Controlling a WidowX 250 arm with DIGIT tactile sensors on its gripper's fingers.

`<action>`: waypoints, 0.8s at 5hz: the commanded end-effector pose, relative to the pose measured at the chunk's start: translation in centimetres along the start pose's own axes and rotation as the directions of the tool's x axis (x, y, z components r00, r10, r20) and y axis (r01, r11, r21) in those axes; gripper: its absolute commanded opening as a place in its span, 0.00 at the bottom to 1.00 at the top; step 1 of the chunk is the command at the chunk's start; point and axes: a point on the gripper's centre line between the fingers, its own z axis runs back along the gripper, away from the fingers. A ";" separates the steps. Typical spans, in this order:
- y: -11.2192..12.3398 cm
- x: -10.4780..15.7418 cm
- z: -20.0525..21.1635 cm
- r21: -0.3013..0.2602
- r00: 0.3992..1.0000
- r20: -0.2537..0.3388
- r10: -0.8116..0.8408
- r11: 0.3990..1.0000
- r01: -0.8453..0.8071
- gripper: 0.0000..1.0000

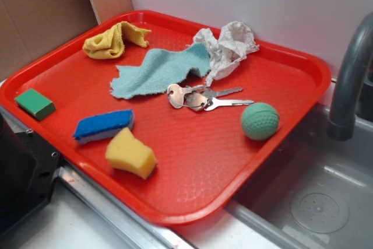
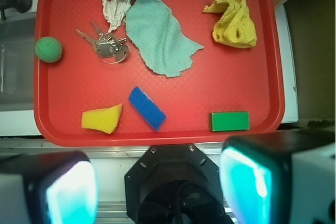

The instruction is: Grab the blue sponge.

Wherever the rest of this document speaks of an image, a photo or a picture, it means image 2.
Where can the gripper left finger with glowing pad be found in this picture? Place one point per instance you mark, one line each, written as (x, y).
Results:
(49, 188)

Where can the yellow sponge piece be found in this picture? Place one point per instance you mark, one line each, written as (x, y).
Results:
(104, 120)

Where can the bunch of silver keys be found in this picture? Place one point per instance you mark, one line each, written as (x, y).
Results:
(109, 49)

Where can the blue sponge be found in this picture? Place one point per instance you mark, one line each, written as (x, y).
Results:
(149, 111)

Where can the teal cleaning cloth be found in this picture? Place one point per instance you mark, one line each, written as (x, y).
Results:
(158, 36)

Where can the red plastic tray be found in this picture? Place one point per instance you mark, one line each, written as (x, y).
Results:
(221, 79)

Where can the green rectangular block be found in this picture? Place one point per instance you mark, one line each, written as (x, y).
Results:
(229, 121)

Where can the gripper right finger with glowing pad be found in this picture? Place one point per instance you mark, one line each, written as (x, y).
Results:
(287, 176)

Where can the black octagonal mount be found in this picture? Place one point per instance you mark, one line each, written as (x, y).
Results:
(174, 184)

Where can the yellow microfiber cloth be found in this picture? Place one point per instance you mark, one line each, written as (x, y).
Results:
(235, 28)

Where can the green dimpled ball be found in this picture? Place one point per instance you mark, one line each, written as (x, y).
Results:
(48, 49)

